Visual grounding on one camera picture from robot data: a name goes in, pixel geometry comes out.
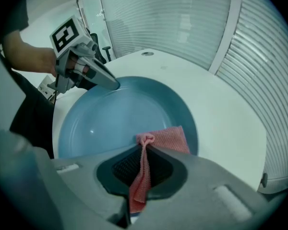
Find person's left hand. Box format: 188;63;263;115
71;54;90;74

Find person's black clothing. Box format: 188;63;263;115
3;0;57;159

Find white low shelf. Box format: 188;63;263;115
37;74;63;100

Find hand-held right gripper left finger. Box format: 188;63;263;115
51;144;144;230

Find big blue plate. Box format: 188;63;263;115
57;76;199;159

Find black office chair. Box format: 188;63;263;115
88;32;112;64

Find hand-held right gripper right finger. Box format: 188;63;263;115
134;145;279;230

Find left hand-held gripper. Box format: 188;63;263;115
48;15;120;94

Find person's left forearm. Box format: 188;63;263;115
2;30;57;78

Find pink cloth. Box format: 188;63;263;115
128;125;191;214

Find white window blind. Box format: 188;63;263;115
97;0;232;70
216;0;288;179

